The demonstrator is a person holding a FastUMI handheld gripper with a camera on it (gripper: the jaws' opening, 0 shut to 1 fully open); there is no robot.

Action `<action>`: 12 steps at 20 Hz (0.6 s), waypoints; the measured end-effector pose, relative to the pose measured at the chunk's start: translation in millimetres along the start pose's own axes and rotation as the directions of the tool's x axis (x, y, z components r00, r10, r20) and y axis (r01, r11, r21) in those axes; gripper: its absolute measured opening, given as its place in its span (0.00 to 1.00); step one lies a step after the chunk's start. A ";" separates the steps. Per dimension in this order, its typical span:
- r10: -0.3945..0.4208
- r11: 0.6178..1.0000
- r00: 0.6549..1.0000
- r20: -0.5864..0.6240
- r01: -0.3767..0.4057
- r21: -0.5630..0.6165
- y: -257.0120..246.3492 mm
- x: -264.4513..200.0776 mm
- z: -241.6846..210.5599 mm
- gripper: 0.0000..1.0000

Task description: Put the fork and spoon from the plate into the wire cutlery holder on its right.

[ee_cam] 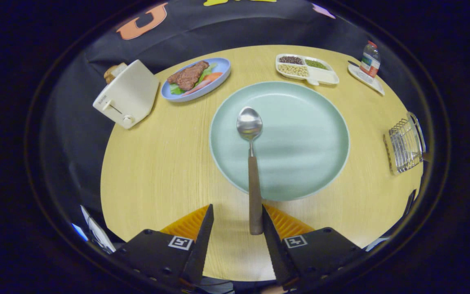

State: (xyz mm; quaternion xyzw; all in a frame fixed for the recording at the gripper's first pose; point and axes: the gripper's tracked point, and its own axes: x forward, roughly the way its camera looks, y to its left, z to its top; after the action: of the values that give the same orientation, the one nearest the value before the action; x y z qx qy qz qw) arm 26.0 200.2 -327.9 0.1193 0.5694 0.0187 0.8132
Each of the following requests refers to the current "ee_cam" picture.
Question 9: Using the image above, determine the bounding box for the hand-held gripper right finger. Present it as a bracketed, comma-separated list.
[262, 203, 364, 291]

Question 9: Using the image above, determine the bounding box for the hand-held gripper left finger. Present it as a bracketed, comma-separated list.
[111, 204, 215, 292]

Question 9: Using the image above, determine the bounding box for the wooden handled metal spoon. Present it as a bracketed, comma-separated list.
[236, 107, 264, 236]

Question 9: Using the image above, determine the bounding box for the light green plate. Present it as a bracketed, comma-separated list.
[209, 81, 350, 201]

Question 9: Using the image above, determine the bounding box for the black table clamp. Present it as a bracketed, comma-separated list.
[401, 189, 417, 219]

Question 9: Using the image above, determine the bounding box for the cream toaster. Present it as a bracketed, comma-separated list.
[93, 60, 160, 129]

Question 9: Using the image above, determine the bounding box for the brown steak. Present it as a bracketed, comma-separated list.
[167, 60, 210, 91]

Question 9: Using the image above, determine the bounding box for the black backdrop cloth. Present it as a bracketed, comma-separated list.
[41, 0, 435, 229]

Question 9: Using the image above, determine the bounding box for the pile of yellow soybeans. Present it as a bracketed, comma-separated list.
[278, 64, 309, 78]

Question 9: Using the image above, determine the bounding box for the white divided dish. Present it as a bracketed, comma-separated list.
[275, 53, 340, 86]

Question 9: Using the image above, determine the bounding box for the blue oval plate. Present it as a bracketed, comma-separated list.
[160, 57, 231, 102]

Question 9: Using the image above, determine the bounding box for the white square coaster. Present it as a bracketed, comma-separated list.
[348, 61, 386, 96]

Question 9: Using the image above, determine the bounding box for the toasted bread slice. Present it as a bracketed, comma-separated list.
[104, 62, 128, 85]

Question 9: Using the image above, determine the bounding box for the clear bottle with red cap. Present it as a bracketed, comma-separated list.
[359, 40, 381, 78]

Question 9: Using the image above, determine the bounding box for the wire cutlery basket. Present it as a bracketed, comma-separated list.
[383, 111, 427, 175]

